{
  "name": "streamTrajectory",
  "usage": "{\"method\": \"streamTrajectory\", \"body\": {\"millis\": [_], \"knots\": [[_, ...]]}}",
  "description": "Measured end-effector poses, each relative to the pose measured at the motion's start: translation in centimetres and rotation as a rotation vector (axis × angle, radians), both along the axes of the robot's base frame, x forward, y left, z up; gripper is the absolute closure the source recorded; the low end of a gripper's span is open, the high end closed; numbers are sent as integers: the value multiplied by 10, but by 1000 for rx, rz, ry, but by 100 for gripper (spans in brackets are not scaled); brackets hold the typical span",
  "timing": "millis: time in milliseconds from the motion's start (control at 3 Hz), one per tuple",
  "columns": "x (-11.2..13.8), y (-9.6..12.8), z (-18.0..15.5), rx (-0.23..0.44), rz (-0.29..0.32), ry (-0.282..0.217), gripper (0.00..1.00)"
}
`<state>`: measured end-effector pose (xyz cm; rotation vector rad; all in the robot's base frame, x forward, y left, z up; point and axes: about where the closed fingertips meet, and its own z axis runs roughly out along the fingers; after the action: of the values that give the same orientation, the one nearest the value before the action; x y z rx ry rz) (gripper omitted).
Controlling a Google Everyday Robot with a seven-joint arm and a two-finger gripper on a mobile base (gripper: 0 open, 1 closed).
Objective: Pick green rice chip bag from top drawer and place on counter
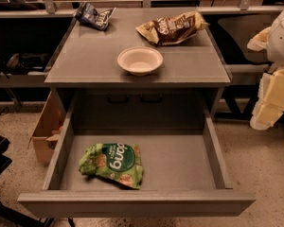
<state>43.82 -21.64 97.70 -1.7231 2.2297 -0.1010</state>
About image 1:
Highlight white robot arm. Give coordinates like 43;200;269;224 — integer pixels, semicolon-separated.
247;10;284;131

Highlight black equipment on left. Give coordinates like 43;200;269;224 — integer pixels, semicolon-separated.
0;107;54;227

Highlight grey cabinet with counter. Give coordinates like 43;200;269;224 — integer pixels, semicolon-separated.
46;8;230;133

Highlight black headphones on shelf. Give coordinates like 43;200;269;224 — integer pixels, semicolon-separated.
0;53;50;75

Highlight blue chip bag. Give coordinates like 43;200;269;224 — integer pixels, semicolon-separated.
74;2;115;31

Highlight white paper bowl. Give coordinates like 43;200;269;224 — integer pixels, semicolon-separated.
117;46;163;76

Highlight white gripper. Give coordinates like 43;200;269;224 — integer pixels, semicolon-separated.
247;27;284;131

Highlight open grey top drawer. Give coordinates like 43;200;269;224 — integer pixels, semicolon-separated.
18;92;255;218

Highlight cardboard box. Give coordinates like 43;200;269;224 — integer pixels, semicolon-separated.
31;92;65;165

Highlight brown chip bag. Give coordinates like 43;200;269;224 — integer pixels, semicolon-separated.
135;11;208;46

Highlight metal shelf rack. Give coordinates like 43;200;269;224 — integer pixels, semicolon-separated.
0;0;284;90

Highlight green rice chip bag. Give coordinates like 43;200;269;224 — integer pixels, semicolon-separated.
79;143;143;189

